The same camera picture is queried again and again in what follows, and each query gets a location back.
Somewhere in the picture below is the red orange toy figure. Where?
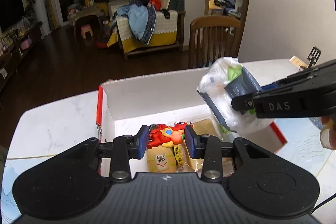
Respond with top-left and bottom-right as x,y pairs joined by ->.
147,122 -> 190,149

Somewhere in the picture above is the small yellow biscuit packet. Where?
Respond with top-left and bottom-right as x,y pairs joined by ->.
173,144 -> 186,169

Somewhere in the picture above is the packaged toast cracker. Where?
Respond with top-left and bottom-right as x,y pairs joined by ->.
193,132 -> 234,181

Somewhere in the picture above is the white tissue pack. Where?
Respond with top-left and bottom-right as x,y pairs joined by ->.
197,57 -> 274,136

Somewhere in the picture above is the person's right hand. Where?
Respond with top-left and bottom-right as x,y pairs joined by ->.
320,115 -> 336,150

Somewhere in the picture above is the black phone stand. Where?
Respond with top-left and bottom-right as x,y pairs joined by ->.
307,46 -> 321,69

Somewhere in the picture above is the red cardboard box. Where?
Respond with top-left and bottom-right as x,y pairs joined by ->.
96,66 -> 288,177

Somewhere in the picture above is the wooden dining chair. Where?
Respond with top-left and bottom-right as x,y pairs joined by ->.
189,15 -> 243,69

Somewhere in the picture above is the sofa with clothes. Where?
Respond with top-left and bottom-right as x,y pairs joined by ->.
107,0 -> 185,57

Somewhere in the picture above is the pink plastic stool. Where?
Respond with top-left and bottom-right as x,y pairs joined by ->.
80,24 -> 93,39

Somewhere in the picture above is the black television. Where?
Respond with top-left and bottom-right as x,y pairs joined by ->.
0,0 -> 25,34

